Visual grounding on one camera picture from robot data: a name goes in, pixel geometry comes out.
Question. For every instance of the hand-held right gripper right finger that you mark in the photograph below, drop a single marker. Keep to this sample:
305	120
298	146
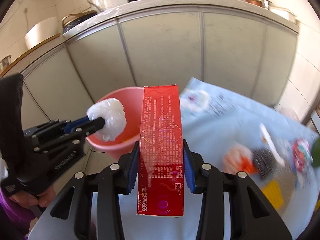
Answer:
188	170

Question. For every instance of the translucent plastic bag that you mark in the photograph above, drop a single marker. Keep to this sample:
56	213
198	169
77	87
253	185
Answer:
110	115

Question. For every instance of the yellow foam fruit net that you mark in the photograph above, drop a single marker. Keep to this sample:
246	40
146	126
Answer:
272	195

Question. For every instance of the person's left forearm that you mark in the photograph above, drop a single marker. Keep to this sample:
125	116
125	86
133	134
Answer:
10	105

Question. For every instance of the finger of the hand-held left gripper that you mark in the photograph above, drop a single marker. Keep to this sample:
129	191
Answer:
96	123
75	123

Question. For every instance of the floral light blue tablecloth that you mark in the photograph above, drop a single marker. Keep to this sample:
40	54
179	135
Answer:
225	130

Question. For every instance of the white round pot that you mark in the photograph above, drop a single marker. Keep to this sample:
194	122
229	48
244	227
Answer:
42	33

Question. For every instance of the pink plastic bucket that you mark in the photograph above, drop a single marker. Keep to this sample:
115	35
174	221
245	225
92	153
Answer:
130	100

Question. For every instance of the purple garment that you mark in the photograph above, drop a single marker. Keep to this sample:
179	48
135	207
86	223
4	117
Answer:
12	217

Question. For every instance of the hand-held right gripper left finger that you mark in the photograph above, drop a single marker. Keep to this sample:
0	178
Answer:
132	170

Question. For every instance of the grey kitchen cabinet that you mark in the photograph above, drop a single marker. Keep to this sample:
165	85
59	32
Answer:
162	42

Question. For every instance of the red cardboard box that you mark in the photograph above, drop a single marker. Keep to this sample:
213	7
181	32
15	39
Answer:
160	142

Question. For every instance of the white rectangular container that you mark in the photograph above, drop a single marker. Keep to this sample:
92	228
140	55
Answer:
282	14

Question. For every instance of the colorful wrapper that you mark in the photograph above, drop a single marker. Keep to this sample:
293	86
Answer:
301	155

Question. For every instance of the glass jar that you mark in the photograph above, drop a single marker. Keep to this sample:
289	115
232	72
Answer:
5	63

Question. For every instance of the person's left hand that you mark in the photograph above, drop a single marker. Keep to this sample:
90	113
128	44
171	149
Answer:
46	197

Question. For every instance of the steel cup with lid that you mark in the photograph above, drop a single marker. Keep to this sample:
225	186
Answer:
267	4

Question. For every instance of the copper pot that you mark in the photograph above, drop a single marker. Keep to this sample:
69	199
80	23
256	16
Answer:
253	2

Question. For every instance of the orange snack wrapper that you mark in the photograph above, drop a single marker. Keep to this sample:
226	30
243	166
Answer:
247	166

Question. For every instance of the metal shelf rack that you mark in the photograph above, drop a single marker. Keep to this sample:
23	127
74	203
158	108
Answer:
312	120

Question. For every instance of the steel wool scrubber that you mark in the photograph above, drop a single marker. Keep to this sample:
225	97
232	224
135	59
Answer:
262	162

